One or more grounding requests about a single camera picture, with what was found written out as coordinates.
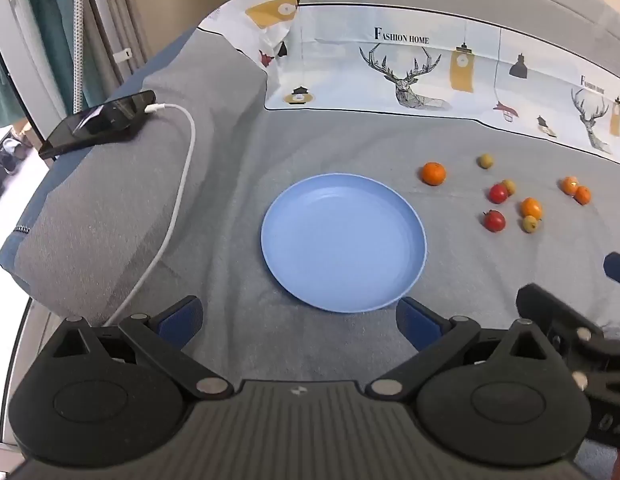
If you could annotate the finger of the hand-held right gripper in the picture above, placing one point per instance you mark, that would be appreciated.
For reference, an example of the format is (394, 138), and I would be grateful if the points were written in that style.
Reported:
(559, 310)
(618, 269)

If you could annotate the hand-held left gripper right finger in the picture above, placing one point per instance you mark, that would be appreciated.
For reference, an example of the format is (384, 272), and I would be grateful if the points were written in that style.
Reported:
(414, 322)

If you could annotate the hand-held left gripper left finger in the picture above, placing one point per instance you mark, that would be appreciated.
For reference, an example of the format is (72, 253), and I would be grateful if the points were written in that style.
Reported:
(182, 317)

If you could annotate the small orange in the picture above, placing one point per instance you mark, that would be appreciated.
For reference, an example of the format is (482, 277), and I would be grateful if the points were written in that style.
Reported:
(531, 207)
(583, 195)

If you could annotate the yellow-green round fruit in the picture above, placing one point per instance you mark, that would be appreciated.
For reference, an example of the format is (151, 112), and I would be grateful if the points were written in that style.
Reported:
(485, 161)
(529, 224)
(511, 186)

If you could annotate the plastic-wrapped orange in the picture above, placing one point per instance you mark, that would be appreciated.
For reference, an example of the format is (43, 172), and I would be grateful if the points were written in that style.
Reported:
(569, 184)

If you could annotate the blue plate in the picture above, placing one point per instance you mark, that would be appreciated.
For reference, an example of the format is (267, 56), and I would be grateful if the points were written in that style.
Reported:
(340, 240)

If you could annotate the large orange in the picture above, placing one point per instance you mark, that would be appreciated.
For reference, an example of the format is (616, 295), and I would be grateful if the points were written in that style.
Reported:
(432, 173)

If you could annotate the grey bed cover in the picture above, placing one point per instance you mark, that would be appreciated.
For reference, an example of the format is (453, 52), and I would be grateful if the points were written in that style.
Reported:
(240, 160)

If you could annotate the blue bed sheet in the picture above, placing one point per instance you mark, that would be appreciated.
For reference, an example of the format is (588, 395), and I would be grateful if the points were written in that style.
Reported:
(20, 240)

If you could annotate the black smartphone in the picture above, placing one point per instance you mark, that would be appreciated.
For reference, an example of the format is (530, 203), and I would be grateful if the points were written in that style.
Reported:
(100, 122)

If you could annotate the dark shoe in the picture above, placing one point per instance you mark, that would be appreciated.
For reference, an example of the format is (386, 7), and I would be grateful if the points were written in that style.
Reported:
(0, 166)

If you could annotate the grey shoe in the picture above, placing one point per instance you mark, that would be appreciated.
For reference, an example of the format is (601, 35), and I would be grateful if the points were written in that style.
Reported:
(11, 146)

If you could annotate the printed white bedsheet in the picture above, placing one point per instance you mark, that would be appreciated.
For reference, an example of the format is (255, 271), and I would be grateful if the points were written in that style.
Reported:
(340, 75)

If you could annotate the grey curtain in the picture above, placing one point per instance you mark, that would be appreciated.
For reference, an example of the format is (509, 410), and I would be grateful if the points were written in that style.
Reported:
(120, 10)

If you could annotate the teal curtain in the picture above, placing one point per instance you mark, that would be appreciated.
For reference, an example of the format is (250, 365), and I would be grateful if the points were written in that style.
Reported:
(50, 20)

